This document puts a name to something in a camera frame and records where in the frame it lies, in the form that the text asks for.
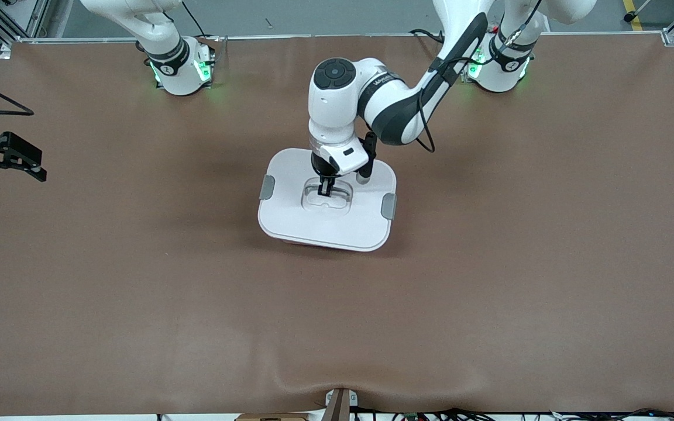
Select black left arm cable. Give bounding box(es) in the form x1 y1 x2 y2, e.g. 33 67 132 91
416 0 542 154

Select black base cable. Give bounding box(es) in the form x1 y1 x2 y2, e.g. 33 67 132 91
409 28 449 47
182 0 212 39

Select black stand foot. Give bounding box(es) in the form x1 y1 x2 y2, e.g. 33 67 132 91
624 0 654 23

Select black left base cable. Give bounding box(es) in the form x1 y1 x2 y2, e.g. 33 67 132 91
409 28 449 47

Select silver table edge rail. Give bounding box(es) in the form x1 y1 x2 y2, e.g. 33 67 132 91
1 30 665 59

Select white box lid grey latches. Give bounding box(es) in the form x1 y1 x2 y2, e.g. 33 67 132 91
257 148 398 253

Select brown table mat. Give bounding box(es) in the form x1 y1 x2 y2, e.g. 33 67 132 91
0 34 674 417

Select black right base cable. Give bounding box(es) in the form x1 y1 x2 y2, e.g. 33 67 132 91
182 0 212 39

